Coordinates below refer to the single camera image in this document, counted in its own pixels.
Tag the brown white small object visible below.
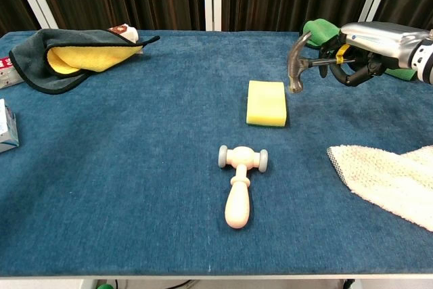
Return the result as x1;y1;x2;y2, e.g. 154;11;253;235
107;24;140;45

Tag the white knitted cloth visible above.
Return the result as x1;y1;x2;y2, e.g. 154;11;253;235
326;144;433;232

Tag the blue carpet table cover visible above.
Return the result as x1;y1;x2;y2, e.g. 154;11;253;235
0;30;433;278

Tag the light blue carton box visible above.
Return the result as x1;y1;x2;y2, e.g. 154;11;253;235
0;98;20;154

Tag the yellow curved plastic strip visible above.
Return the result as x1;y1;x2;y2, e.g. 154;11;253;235
336;44;350;65

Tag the wooden toy mallet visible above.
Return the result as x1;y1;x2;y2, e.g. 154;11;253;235
218;145;269;229

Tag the green microfibre cloth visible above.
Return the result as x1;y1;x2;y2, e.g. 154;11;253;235
301;18;419;82

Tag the black floor cable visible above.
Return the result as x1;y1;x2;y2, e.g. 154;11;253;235
114;279;196;289

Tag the steel claw hammer black handle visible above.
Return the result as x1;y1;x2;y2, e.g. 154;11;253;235
287;30;358;94

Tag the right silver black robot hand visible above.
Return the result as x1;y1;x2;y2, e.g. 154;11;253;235
317;21;433;87

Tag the yellow sponge block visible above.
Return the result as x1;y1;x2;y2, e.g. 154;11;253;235
246;80;288;127

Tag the red white carton box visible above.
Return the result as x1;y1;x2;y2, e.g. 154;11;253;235
0;55;24;89

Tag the grey yellow microfibre cloth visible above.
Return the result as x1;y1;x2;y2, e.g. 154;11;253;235
8;28;161;95

